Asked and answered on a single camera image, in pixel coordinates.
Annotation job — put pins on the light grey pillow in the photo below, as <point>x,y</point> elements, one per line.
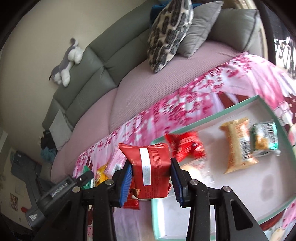
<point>60,130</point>

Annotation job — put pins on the yellow cake packet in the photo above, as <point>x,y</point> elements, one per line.
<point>101,176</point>

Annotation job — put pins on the grey white plush toy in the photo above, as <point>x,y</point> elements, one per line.
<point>61,73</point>

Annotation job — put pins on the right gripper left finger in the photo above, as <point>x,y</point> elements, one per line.
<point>124,182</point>

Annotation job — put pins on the green white walnut cake packet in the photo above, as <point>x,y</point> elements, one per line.
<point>264,139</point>

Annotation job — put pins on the pink cartoon tablecloth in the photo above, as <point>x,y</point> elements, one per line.
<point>236,80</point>

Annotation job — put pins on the red gold pastry packet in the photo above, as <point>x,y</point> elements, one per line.
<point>132,201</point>

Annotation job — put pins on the teal cloth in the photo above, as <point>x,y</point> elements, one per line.
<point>48,155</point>

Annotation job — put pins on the pink sofa seat cover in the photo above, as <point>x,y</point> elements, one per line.
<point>99,107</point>

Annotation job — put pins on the pink wafer packet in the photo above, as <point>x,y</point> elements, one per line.
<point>116,162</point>

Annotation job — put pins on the beige orange biscuit packet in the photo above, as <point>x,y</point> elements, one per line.
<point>238,137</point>

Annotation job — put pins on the green stick snack packet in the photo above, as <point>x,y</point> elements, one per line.
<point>85,169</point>

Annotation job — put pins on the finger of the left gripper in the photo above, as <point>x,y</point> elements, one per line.
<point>85,180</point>

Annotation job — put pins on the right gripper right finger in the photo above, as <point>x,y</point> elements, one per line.
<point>179,183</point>

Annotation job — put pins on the grey sofa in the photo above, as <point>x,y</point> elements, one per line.
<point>124,45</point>

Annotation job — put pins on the dark clothes pile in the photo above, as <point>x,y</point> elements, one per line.
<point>47,141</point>

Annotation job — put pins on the clear white bun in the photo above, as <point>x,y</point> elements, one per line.
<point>198,169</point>

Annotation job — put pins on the red heart snack packet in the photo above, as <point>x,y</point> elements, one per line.
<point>185,145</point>

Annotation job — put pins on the black white patterned pillow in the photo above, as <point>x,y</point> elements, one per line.
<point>167,32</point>

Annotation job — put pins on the red foil box packet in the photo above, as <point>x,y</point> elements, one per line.
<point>151,167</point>

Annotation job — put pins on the teal white tray box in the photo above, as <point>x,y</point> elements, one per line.
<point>242,186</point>

